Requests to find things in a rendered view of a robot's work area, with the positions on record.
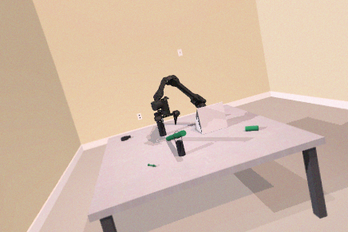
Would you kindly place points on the green cylinder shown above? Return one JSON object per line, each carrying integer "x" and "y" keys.
{"x": 176, "y": 135}
{"x": 252, "y": 128}

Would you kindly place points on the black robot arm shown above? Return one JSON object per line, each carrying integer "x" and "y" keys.
{"x": 172, "y": 80}

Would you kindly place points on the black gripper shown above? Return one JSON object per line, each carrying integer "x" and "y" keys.
{"x": 166, "y": 113}

